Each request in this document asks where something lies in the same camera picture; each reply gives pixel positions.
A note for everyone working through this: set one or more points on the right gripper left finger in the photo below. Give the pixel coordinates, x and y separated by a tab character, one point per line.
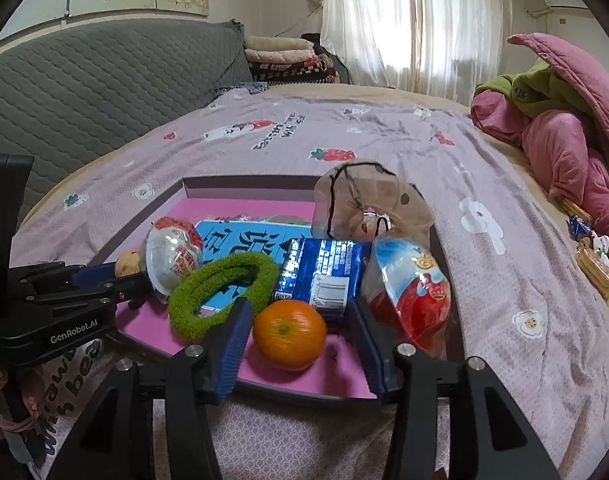
112	437

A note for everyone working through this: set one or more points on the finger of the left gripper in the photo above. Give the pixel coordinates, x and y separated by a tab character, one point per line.
69	310
55	277

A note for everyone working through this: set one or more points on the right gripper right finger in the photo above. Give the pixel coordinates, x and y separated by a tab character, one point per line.
490	437

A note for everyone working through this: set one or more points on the brown walnut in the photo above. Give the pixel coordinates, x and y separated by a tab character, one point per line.
128	263

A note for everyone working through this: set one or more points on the red white snack bowl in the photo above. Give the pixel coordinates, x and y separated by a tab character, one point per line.
171	251

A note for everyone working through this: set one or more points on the red blue snack bowl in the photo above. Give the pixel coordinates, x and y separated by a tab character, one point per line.
405	288

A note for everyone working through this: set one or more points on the blue snack packet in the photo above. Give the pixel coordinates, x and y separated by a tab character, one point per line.
323	273

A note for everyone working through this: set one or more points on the beige mesh drawstring bag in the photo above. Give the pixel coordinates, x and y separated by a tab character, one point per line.
362	199

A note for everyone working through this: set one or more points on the person's left hand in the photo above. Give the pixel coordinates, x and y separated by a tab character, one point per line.
22	396

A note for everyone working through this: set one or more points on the purple strawberry bedsheet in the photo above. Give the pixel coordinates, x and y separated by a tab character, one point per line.
525	307

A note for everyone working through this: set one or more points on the dark shallow box tray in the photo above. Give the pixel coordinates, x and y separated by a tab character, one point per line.
205	298

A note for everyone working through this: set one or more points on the grey quilted headboard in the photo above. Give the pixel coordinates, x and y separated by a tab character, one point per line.
70	97

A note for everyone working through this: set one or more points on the yellow biscuit packet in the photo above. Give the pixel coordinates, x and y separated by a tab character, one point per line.
594	269

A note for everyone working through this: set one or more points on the blue candy wrapper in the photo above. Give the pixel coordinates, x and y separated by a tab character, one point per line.
578	229

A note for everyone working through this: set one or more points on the stack of folded blankets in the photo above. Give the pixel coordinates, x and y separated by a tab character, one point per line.
284	60

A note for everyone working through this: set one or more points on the pink quilted comforter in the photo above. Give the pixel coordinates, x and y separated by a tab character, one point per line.
568	152

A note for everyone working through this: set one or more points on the green garment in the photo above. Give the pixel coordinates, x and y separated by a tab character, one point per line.
538	90

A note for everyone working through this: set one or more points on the white sheer curtain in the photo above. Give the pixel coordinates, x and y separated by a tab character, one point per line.
434	47

